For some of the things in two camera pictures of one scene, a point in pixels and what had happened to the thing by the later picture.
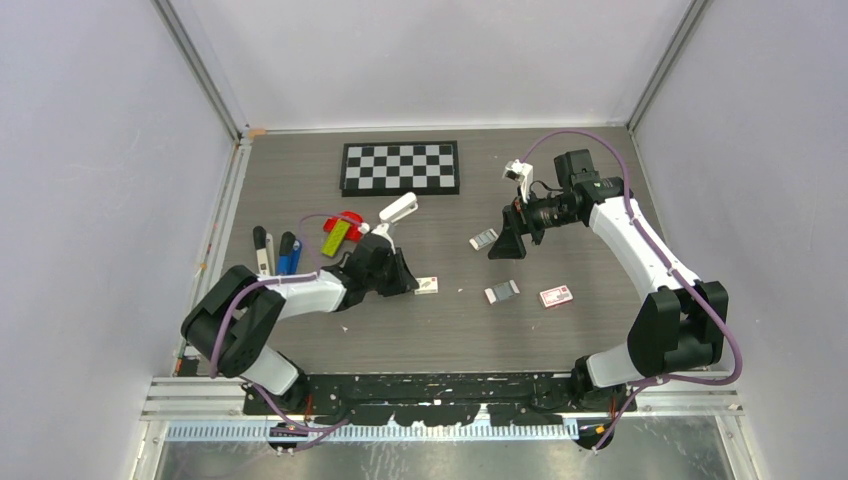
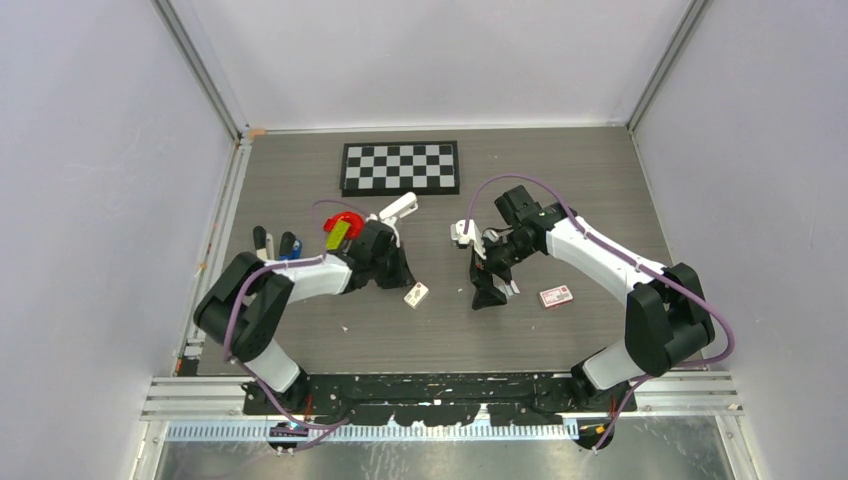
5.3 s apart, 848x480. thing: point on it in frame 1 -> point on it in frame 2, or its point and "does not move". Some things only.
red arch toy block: (352, 232) does not move
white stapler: (400, 207) does not move
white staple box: (426, 285) -> (416, 295)
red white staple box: (555, 296) does not move
